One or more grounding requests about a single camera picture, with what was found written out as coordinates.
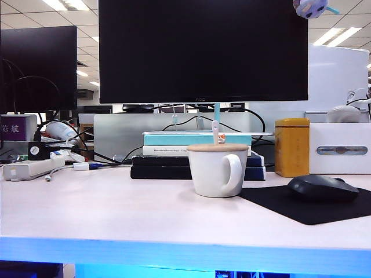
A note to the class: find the black computer mouse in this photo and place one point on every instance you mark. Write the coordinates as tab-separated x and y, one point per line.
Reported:
321	188

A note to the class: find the black mouse pad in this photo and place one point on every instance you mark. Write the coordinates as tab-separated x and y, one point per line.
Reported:
275	202

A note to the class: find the teal cover book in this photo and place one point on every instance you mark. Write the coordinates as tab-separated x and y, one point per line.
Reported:
174	140

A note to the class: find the white spine book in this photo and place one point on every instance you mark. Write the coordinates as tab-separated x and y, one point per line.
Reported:
162	150

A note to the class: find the spoon with orange ornament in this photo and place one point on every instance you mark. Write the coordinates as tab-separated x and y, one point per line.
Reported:
215	130

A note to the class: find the wooden mug lid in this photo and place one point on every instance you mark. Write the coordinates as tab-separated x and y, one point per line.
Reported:
217	147

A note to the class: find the dark navy book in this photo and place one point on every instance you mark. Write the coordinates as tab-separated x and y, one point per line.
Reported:
159	172
159	160

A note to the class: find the white ceramic mug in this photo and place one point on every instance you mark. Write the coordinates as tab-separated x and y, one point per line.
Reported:
208	173

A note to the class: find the teal monitor stand neck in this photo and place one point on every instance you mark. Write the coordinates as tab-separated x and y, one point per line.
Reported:
217	111

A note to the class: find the distant black monitor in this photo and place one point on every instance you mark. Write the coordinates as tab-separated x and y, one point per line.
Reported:
137	107
98	109

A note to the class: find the large black monitor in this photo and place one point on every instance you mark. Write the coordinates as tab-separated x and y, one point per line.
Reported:
203	52

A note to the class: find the blue VGA plug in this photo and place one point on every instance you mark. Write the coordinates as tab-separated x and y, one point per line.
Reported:
95	166

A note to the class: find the yellow metal tin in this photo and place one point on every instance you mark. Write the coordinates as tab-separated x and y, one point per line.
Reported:
291	147

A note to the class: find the white adapter dongle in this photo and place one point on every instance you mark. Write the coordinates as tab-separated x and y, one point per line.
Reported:
80	166

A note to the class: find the white plastic bottle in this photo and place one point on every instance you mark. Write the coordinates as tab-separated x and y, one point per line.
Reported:
59	130

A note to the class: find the black cube adapter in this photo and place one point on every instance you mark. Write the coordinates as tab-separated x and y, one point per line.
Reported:
37	150

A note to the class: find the white tissue box organizer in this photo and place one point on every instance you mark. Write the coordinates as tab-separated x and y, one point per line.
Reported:
339	136

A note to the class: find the white board panel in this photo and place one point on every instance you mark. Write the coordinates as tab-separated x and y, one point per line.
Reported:
333	75

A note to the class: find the white power strip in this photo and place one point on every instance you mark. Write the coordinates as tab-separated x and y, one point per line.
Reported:
23	171

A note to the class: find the smaller black monitor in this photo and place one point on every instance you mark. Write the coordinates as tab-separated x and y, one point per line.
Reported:
37	52

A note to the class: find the purple name sign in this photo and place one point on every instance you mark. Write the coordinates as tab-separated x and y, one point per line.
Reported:
13	127

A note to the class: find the ceiling light panel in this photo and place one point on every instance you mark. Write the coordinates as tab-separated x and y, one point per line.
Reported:
337	36
66	4

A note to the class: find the lilac plush toy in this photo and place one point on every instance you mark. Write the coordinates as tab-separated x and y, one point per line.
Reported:
311	7

